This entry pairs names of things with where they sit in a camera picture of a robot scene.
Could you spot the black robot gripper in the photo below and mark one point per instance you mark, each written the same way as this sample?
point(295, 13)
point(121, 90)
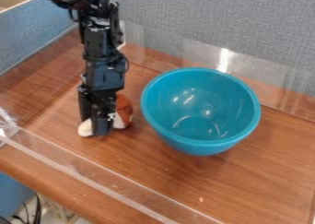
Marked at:
point(102, 81)

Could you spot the brown and white toy mushroom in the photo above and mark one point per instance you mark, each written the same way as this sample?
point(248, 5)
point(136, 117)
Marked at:
point(124, 116)

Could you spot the blue plastic bowl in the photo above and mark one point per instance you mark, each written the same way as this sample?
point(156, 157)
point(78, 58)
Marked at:
point(201, 110)

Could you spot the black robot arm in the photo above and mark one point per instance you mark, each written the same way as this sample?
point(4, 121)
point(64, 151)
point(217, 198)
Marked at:
point(96, 17)

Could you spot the clear acrylic barrier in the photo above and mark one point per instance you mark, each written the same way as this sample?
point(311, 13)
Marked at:
point(113, 185)
point(165, 51)

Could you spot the clear acrylic front barrier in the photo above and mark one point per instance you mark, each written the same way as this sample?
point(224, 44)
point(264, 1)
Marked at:
point(113, 185)

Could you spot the clear acrylic back barrier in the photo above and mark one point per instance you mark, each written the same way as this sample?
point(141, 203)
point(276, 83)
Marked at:
point(165, 51)

